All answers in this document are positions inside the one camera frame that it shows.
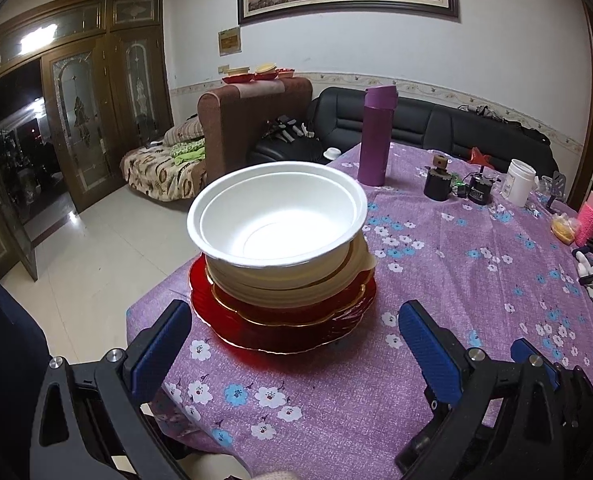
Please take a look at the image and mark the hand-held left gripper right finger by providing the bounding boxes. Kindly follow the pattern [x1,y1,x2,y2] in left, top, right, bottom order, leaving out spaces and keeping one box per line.
[395,300,577,480]

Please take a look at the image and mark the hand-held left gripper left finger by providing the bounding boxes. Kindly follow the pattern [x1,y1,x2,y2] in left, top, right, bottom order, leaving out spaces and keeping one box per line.
[29,299,193,480]

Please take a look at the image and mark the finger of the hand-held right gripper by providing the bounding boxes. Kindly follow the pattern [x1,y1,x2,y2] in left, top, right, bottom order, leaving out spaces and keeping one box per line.
[509,338,593,429]

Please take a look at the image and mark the red plate with gold lettering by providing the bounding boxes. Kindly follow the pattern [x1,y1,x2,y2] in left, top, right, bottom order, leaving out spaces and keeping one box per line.
[188,255,379,355]

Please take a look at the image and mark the large white foam bowl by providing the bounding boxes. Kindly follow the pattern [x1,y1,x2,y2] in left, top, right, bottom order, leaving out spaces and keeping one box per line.
[186,161,369,286]

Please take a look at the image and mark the red plate with gold rim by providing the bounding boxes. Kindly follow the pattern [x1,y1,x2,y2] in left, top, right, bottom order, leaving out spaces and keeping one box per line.
[205,255,380,328]

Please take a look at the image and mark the purple floral tablecloth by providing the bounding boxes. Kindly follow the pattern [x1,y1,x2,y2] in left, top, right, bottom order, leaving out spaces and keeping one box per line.
[126,142,593,480]

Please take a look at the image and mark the white glove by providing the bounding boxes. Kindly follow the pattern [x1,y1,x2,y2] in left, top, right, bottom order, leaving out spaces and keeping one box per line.
[574,250,593,281]

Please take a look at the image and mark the bag of yellow food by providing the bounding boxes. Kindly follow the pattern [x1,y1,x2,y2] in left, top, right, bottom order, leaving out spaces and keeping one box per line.
[551,212,580,247]

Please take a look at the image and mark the dark blue clothing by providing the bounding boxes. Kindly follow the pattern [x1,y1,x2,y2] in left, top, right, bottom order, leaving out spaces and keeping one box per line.
[0,247,52,480]

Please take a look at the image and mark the black round jar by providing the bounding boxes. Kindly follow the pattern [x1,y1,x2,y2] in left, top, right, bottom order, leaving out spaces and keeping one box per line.
[467,172,497,207]

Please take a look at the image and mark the black cylinder with wooden knob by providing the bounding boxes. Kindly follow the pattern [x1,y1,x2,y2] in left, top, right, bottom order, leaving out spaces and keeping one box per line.
[423,152,452,202]

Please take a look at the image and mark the floral patterned blanket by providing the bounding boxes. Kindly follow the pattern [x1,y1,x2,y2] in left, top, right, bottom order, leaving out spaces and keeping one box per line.
[120,125,208,203]

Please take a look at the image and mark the white plastic jar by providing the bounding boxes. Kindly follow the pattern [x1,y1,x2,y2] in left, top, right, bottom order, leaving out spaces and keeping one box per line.
[501,159,537,207]

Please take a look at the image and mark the green cloth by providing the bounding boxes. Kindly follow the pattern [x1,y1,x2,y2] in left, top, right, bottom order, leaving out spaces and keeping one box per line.
[170,140,206,166]

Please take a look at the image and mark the red cloth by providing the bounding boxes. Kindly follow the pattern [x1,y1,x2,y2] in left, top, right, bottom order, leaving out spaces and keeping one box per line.
[467,146,495,168]

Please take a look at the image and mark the purple thermos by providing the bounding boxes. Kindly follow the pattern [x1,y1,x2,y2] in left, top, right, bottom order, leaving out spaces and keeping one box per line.
[357,86,398,187]

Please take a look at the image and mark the black leather sofa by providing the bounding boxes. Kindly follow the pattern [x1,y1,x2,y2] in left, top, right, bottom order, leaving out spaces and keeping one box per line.
[254,86,560,176]

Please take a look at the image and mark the brown armchair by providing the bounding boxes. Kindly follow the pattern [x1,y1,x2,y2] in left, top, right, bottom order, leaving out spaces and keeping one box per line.
[197,77,313,196]

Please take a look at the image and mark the wooden glass doors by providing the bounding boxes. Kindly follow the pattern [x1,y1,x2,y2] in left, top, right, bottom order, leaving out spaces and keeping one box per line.
[0,0,174,281]

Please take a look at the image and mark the wall plaque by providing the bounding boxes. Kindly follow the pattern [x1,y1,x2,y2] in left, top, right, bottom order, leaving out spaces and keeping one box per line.
[218,26,242,57]

